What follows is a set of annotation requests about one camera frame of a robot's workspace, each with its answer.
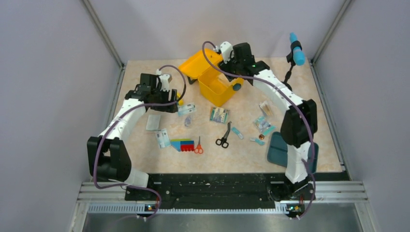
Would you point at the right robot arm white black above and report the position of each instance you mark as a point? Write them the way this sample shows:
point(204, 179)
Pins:
point(299, 115)

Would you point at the orange handled scissors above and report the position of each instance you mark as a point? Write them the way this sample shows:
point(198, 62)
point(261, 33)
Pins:
point(199, 149)

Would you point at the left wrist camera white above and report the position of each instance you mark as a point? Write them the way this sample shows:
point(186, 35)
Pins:
point(165, 79)

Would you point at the clear bag teal items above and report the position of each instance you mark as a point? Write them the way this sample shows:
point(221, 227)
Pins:
point(263, 126)

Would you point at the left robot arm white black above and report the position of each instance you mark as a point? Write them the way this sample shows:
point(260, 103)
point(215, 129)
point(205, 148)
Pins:
point(108, 157)

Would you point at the blue microphone on stand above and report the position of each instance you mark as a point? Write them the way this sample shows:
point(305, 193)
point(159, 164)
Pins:
point(296, 57)

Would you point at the green white bandage packet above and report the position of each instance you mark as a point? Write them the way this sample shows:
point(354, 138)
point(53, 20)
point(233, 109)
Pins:
point(219, 115)

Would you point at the white blue wipe sachets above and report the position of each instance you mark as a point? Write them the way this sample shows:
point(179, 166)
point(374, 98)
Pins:
point(162, 138)

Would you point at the black handled scissors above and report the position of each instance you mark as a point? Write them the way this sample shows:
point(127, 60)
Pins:
point(223, 140)

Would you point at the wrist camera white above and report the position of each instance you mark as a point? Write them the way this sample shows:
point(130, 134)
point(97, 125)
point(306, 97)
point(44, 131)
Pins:
point(226, 50)
point(165, 79)

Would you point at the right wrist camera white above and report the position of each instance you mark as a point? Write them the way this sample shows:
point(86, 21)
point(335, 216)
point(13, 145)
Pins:
point(226, 50)

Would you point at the colourful stacked card pack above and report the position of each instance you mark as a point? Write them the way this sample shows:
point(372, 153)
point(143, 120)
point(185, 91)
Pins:
point(183, 145)

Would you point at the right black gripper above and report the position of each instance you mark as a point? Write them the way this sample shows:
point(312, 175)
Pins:
point(226, 66)

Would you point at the small clear vial bag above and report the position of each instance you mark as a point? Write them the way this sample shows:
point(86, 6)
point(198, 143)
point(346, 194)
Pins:
point(188, 121)

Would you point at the clear bag of masks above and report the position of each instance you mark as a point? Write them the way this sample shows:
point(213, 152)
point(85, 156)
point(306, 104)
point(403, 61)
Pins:
point(153, 122)

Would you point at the yellow plastic medicine box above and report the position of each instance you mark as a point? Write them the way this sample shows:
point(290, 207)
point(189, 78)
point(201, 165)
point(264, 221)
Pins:
point(211, 86)

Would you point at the light blue plaster strip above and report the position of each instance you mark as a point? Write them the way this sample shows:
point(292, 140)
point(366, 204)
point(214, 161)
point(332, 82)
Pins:
point(237, 132)

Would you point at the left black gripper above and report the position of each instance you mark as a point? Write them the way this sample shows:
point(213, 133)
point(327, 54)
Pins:
point(170, 108)

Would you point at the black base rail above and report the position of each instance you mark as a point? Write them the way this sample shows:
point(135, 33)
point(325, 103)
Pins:
point(222, 191)

